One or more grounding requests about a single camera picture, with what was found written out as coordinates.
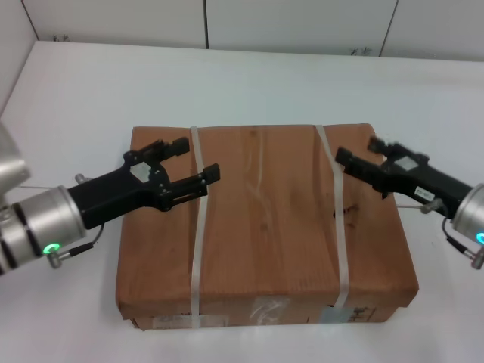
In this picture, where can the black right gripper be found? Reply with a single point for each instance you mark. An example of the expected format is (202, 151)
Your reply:
(423, 181)

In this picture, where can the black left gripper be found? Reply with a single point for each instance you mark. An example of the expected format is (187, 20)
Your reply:
(121, 193)

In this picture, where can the brown cardboard box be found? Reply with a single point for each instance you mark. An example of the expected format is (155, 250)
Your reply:
(264, 227)

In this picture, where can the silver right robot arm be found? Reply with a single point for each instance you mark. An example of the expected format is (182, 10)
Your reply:
(470, 211)

